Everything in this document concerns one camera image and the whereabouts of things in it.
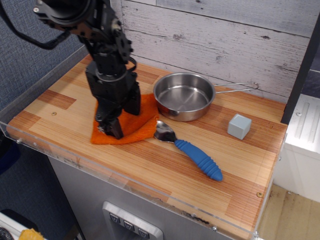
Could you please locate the stainless steel pan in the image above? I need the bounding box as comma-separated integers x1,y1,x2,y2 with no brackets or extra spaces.
153,72,259,122

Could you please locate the clear acrylic guard rail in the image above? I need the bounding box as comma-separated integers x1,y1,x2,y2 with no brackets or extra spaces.
0,47,287,240

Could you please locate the black braided cable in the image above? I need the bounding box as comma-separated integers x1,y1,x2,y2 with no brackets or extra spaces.
0,226,13,240

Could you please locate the silver dispenser button panel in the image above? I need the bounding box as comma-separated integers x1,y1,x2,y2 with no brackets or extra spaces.
102,201,164,240

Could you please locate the blue handled metal spoon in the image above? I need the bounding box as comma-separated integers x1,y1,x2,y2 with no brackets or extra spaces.
154,120,223,182

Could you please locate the orange knitted cloth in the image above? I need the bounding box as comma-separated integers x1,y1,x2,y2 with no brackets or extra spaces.
90,93,160,145

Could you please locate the silver toy fridge cabinet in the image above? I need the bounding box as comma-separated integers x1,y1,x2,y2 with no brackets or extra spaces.
49,157,253,240

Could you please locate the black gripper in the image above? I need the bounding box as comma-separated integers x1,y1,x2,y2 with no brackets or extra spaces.
85,61,141,139

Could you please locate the dark grey right post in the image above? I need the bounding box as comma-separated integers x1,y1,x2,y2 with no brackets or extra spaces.
280,16,320,125

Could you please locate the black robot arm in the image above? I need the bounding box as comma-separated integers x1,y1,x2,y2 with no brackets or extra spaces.
0,0,141,139

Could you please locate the white side cabinet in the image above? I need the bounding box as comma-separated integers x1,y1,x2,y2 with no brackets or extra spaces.
273,94,320,202

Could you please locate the grey cube block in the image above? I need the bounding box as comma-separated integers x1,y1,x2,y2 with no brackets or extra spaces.
227,113,252,140

